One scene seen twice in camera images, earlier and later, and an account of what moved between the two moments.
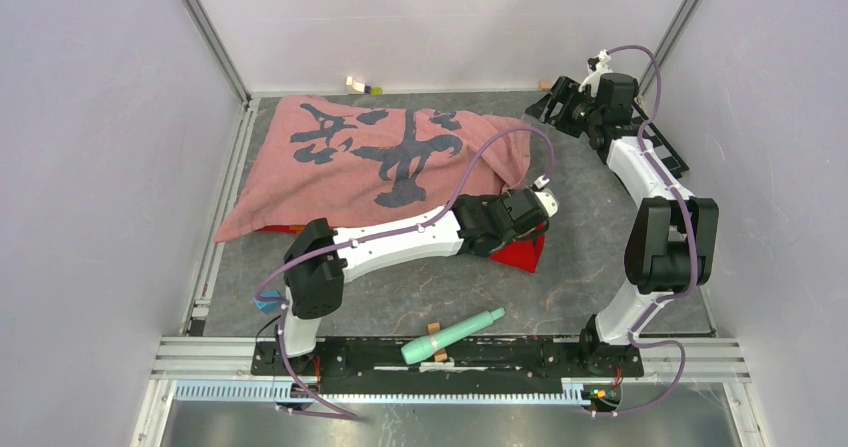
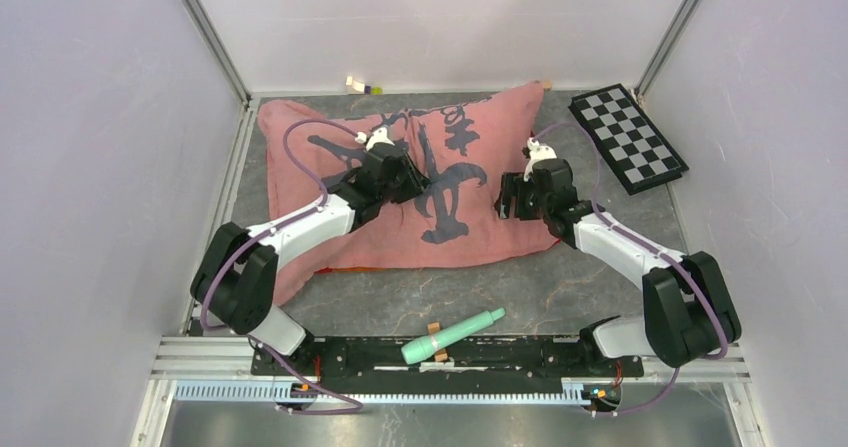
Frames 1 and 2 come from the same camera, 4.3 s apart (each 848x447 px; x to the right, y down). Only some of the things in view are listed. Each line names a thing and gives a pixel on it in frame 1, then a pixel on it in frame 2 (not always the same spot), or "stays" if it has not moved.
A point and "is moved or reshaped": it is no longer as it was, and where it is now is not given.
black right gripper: x=566 y=92 to x=513 y=184
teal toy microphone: x=422 y=347 stays
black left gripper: x=502 y=196 to x=416 y=183
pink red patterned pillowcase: x=349 y=160 is moved or reshaped
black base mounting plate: x=484 y=365 stays
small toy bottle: x=359 y=88 stays
